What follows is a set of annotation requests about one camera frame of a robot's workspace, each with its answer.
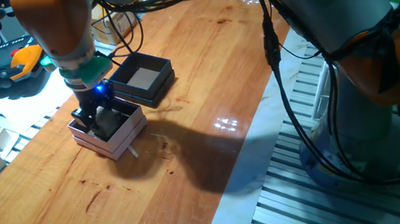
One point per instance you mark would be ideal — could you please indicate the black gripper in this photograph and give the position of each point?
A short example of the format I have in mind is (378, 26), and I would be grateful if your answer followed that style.
(91, 96)

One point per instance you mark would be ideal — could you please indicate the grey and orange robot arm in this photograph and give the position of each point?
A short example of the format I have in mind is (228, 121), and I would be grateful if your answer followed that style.
(337, 7)

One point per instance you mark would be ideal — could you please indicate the white open box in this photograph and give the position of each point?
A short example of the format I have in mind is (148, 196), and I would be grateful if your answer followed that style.
(117, 139)

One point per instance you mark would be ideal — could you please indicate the dark blue open box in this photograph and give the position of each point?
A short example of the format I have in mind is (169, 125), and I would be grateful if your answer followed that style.
(145, 85)

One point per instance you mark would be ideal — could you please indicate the small white tape strip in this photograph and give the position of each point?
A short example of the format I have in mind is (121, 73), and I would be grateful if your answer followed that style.
(133, 151)

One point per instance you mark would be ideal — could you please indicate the white paper sheets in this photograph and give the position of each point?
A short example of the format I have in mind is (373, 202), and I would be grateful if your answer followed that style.
(26, 103)

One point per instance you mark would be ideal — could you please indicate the orange and black teach pendant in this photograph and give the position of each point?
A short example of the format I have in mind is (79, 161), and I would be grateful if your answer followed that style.
(6, 67)

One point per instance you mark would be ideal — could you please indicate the brown cardboard carton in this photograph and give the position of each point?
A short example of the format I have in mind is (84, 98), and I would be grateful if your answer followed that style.
(123, 23)

